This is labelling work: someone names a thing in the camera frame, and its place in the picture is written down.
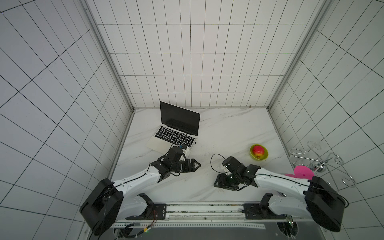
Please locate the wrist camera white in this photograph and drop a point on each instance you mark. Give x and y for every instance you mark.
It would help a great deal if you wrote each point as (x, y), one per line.
(186, 149)
(225, 170)

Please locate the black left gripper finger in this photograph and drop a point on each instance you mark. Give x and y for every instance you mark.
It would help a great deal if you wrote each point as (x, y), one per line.
(193, 162)
(193, 168)

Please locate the green bowl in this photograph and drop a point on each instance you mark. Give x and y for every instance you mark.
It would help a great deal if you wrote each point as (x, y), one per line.
(262, 159)

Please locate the red apple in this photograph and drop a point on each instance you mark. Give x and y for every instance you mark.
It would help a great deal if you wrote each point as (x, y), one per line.
(258, 151)

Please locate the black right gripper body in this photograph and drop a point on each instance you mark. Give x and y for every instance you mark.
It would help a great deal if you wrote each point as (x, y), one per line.
(225, 180)

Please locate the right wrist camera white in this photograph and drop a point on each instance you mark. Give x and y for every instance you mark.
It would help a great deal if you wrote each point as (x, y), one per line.
(225, 170)

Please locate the silver laptop black screen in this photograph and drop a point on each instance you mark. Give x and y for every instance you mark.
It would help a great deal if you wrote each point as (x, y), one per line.
(178, 126)

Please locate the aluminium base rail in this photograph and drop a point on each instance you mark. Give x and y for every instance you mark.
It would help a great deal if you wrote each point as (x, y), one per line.
(208, 215)

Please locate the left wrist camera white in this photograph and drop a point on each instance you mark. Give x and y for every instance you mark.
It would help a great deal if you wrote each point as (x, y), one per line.
(186, 149)

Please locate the chrome wire cup rack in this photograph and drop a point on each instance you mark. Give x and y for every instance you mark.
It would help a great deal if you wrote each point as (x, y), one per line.
(331, 164)

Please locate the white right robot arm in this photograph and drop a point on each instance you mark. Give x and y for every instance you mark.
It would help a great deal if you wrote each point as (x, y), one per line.
(307, 197)

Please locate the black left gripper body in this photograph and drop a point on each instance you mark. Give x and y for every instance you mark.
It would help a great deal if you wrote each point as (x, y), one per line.
(185, 166)

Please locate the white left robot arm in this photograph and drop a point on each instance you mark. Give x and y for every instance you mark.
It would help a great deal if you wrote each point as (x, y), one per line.
(112, 201)

